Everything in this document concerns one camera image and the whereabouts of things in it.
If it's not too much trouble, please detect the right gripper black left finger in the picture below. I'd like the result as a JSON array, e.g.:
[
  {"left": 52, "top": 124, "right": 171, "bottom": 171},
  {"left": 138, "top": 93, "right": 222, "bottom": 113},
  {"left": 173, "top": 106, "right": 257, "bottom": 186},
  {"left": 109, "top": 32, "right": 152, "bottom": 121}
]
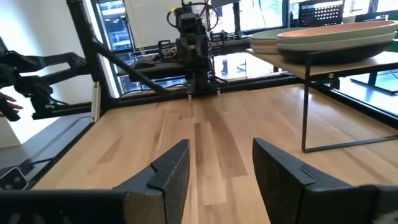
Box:
[{"left": 113, "top": 139, "right": 191, "bottom": 224}]

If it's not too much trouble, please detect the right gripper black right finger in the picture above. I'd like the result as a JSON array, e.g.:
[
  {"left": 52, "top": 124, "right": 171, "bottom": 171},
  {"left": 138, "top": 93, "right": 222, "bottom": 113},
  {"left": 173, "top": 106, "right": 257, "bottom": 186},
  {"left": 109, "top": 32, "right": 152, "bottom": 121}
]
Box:
[{"left": 252, "top": 137, "right": 363, "bottom": 224}]

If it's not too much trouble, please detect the dark plate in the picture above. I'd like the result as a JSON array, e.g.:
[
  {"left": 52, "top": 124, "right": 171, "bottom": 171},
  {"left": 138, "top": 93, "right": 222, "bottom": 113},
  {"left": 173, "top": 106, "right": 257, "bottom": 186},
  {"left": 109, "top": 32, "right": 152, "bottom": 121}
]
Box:
[{"left": 277, "top": 42, "right": 394, "bottom": 65}]

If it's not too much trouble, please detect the small black device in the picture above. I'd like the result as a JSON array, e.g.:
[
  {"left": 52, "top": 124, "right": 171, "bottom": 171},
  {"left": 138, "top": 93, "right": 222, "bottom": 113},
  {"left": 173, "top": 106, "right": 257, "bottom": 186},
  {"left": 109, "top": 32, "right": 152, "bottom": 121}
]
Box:
[{"left": 157, "top": 39, "right": 178, "bottom": 60}]

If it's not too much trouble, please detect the white board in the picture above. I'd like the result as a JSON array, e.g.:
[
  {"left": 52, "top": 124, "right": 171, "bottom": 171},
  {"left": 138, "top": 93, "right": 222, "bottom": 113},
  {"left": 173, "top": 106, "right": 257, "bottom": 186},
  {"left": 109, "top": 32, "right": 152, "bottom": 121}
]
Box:
[{"left": 123, "top": 0, "right": 187, "bottom": 50}]

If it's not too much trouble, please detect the black perforated panel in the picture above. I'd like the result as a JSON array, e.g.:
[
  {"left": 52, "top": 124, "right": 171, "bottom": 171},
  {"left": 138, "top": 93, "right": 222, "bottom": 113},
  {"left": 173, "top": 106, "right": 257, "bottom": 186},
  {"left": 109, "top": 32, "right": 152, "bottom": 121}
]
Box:
[{"left": 297, "top": 0, "right": 346, "bottom": 28}]

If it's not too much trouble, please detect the person's hand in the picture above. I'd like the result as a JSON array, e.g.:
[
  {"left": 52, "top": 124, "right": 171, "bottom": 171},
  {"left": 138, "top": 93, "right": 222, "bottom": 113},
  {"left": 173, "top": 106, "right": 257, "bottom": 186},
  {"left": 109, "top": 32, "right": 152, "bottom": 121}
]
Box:
[{"left": 0, "top": 91, "right": 24, "bottom": 118}]

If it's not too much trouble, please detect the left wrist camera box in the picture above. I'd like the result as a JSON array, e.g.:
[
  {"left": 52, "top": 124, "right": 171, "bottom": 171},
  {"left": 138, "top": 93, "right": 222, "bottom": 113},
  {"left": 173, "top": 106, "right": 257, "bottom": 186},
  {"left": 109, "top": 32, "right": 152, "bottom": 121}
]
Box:
[{"left": 179, "top": 12, "right": 202, "bottom": 35}]

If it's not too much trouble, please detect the silver upright bracket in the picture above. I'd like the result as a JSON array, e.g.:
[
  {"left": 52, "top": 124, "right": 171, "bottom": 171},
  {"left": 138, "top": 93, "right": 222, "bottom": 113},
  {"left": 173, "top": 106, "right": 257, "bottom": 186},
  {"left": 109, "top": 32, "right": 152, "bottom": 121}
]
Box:
[{"left": 91, "top": 81, "right": 102, "bottom": 123}]

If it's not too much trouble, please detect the wooden shelf with black frame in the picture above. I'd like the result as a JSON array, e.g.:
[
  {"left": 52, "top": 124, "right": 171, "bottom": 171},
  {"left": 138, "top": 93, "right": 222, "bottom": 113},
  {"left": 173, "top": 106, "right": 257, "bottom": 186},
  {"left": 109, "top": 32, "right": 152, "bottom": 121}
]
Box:
[{"left": 245, "top": 48, "right": 398, "bottom": 154}]

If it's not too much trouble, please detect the silver corner bracket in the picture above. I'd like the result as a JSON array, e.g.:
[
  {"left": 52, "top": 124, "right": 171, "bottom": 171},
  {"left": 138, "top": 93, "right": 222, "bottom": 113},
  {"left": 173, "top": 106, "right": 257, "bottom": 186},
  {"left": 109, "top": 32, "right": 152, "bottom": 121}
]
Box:
[{"left": 0, "top": 166, "right": 29, "bottom": 191}]

